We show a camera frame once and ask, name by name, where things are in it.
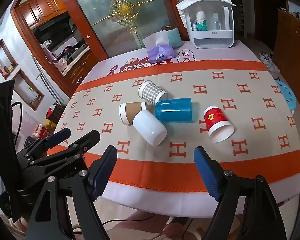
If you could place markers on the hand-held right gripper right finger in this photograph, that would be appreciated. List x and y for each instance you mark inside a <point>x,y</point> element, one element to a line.
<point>207,173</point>

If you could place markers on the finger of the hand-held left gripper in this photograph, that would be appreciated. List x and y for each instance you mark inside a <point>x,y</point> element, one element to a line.
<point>57,136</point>
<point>86,141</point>

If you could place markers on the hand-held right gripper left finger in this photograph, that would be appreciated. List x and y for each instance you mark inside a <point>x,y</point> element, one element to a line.
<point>102,173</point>

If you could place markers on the red paper cup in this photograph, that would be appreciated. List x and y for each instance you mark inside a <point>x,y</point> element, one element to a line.
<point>214,119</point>

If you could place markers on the brown paper cup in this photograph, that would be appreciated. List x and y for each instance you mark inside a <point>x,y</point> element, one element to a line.
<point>133,110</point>

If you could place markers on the white cup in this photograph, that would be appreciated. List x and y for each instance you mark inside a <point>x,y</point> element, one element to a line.
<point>148,128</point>

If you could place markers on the blue plastic cup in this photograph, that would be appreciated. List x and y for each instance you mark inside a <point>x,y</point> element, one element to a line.
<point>175,110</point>

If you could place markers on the grey checked paper cup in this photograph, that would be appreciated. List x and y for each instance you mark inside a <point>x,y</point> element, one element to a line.
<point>152,91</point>

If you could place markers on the dark woven basket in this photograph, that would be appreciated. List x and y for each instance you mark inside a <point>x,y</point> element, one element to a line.
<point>55,112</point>

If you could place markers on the orange beige patterned blanket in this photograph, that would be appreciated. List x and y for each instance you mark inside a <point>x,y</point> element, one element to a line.
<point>165,171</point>

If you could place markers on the glass sliding door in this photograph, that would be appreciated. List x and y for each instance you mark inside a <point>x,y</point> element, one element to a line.
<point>102,37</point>

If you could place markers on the blue plastic stool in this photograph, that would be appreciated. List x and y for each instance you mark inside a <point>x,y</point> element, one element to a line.
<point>287,95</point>

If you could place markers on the purple tissue pack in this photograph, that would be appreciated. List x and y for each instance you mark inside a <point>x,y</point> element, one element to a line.
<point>161,54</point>

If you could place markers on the white shoes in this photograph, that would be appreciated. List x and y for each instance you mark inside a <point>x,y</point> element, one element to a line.
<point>270,62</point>

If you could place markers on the wooden kitchen cabinets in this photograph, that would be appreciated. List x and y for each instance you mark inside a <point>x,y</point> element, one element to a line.
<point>40,6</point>

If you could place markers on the white storage box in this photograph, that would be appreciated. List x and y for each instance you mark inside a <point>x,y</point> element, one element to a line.
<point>210,40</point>

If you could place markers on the teal round canister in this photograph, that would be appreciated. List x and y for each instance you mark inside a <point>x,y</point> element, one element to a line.
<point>175,38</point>

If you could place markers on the gold door ornament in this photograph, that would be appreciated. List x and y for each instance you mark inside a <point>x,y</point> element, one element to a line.
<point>125,8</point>

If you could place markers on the brown wooden cabinet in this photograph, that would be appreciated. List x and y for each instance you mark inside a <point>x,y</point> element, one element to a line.
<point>292,50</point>

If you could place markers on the clear plastic bottle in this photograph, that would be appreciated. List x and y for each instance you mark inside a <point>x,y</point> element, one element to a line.
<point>216,22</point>

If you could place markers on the teal label bottle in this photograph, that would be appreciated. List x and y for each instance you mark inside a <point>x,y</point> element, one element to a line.
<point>202,21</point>

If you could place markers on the wooden wall niche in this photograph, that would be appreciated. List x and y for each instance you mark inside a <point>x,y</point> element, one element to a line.
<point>27,91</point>
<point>3,60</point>

